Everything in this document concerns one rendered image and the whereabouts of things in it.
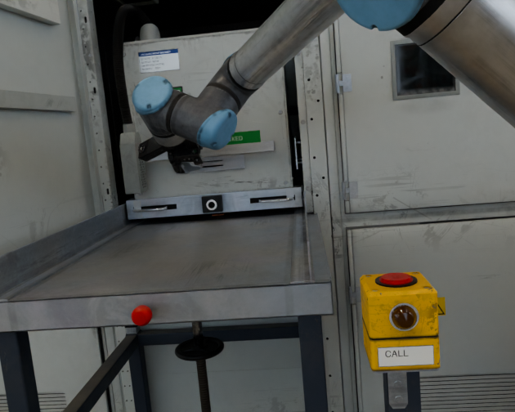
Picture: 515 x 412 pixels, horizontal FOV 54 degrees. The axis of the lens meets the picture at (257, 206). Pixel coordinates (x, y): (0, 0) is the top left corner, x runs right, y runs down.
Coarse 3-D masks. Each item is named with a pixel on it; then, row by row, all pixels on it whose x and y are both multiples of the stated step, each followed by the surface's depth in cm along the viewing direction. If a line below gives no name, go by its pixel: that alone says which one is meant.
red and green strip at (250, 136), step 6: (240, 132) 152; (246, 132) 152; (252, 132) 152; (258, 132) 151; (234, 138) 152; (240, 138) 152; (246, 138) 152; (252, 138) 152; (258, 138) 152; (228, 144) 153; (234, 144) 153
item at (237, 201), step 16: (240, 192) 153; (256, 192) 153; (272, 192) 153; (128, 208) 157; (144, 208) 157; (176, 208) 156; (192, 208) 155; (224, 208) 155; (240, 208) 154; (256, 208) 154; (272, 208) 153
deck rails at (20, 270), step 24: (96, 216) 135; (120, 216) 153; (48, 240) 109; (72, 240) 120; (96, 240) 134; (0, 264) 92; (24, 264) 99; (48, 264) 108; (312, 264) 92; (0, 288) 91; (24, 288) 94
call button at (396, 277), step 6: (384, 276) 63; (390, 276) 62; (396, 276) 62; (402, 276) 62; (408, 276) 62; (384, 282) 61; (390, 282) 61; (396, 282) 61; (402, 282) 61; (408, 282) 61
